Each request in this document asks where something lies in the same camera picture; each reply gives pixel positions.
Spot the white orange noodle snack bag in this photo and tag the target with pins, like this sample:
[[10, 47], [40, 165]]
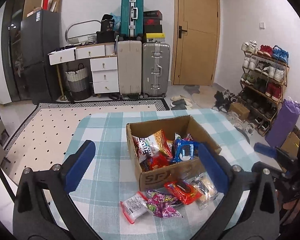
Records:
[[152, 146]]

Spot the red chip snack bag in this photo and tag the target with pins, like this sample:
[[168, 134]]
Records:
[[154, 163]]

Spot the white drawer desk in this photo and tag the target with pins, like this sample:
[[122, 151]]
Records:
[[102, 64]]

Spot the stacked shoe boxes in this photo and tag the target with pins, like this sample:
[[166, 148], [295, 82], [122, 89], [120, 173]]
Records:
[[152, 23]]

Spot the small white red snack packet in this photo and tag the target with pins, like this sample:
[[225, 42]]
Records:
[[134, 207]]

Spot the silver suitcase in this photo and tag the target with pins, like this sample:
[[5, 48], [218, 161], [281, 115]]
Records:
[[155, 69]]

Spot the woven laundry basket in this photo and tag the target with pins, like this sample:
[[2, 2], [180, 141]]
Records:
[[78, 81]]

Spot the wooden door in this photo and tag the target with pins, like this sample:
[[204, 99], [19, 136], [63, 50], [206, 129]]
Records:
[[195, 41]]

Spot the clear snack packet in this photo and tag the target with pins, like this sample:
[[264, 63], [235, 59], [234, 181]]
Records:
[[204, 185]]

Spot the teal checkered tablecloth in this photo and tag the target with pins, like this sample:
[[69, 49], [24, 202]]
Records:
[[110, 177]]

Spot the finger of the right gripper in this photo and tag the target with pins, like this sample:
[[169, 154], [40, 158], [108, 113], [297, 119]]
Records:
[[265, 150]]

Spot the black refrigerator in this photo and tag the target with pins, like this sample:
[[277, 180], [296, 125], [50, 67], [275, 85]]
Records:
[[39, 37]]

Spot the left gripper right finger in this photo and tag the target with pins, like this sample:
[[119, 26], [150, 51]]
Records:
[[259, 218]]

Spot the beige dotted rug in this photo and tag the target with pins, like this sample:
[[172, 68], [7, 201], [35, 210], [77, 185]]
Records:
[[43, 138]]

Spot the blue cookie snack bag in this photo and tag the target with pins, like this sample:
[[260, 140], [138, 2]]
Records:
[[184, 150]]

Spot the small cardboard box on floor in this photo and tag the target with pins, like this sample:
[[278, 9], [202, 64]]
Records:
[[240, 110]]

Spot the beige suitcase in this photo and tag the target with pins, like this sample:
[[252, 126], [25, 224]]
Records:
[[129, 60]]

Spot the teal suitcase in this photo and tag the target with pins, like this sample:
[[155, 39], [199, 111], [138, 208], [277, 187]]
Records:
[[131, 18]]

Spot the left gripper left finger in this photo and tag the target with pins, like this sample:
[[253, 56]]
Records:
[[43, 208]]

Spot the purple snack bag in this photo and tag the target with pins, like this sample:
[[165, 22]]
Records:
[[162, 205]]

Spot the dark glass cabinet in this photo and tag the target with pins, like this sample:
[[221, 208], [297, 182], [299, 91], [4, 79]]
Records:
[[12, 58]]

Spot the brown SF cardboard box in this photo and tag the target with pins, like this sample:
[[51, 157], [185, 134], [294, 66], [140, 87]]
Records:
[[182, 127]]

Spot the person's right hand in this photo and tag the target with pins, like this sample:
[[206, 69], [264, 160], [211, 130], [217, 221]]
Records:
[[295, 204]]

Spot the wooden shoe rack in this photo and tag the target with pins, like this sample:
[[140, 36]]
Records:
[[263, 82]]

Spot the purple gift bag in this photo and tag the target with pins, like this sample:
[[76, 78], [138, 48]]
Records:
[[284, 123]]

